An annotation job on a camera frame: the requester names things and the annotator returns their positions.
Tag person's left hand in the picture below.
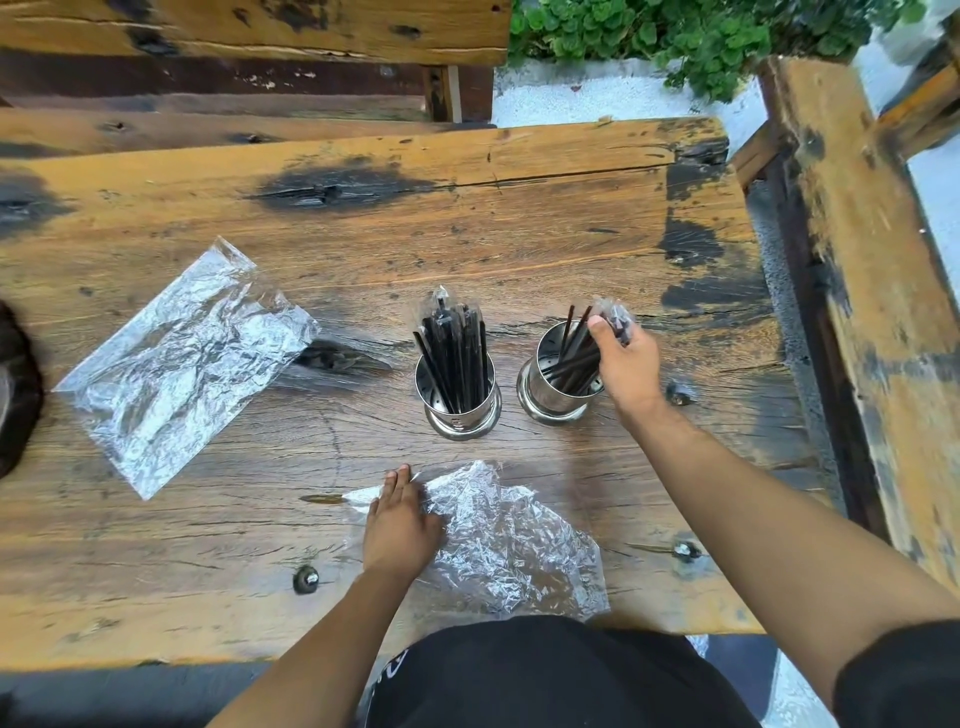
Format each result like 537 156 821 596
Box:
363 464 446 587

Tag person's right hand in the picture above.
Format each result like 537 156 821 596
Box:
587 315 666 422

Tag black chopsticks bundle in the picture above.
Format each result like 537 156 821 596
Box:
541 297 637 396
411 285 489 415

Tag clear plastic bag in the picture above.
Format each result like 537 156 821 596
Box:
52 237 322 501
343 459 611 624

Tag person's left forearm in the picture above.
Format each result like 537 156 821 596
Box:
206 564 435 728

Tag person's right forearm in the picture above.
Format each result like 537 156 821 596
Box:
615 399 960 710

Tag steel cutlery holder cup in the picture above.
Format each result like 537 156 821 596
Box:
516 321 607 427
414 352 503 441

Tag white concrete planter ledge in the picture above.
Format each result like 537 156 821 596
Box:
491 58 768 155

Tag person's black clothing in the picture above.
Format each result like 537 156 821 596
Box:
363 615 960 728

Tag weathered wooden bench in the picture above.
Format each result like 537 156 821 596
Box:
0 0 515 160
729 54 960 595

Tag green leafy plants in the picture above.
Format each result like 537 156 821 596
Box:
508 0 930 105

